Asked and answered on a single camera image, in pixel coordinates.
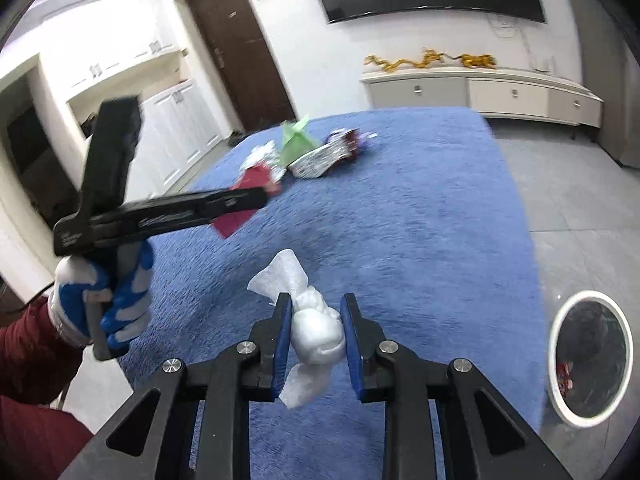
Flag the blue shaggy rug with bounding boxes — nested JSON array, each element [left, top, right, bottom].
[[119, 107, 548, 428]]

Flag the grey tall refrigerator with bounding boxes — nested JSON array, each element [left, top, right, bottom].
[[570, 0, 639, 169]]

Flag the red sleeved left forearm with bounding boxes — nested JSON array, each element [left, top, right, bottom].
[[0, 297, 92, 479]]

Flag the golden dragon figurine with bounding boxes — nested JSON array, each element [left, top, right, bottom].
[[363, 49, 445, 73]]

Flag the white low TV cabinet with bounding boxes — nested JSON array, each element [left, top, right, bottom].
[[360, 66, 603, 131]]

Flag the golden tiger figurine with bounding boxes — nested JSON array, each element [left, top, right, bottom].
[[454, 53, 497, 70]]

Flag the green paper wrapper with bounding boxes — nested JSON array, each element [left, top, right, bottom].
[[280, 116, 320, 167]]

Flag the purple snack wrapper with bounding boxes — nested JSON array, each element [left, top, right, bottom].
[[326, 128, 378, 160]]

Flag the red clear snack wrapper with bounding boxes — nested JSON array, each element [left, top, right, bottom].
[[555, 361, 574, 396]]

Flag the white plastic bag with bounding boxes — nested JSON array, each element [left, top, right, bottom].
[[240, 140, 286, 183]]

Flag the dark brown entrance door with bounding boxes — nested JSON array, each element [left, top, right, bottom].
[[186, 0, 296, 132]]

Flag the white wall cupboards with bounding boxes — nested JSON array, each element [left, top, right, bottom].
[[1, 44, 231, 295]]

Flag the silver patterned snack bag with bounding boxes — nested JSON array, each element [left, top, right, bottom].
[[288, 143, 349, 179]]

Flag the white tissue bundle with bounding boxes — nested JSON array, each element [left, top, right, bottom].
[[247, 249, 346, 410]]

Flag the white rimmed trash bin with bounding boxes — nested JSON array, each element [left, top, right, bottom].
[[547, 290, 634, 429]]

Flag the blue white gloved left hand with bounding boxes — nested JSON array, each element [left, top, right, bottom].
[[48, 240, 154, 352]]

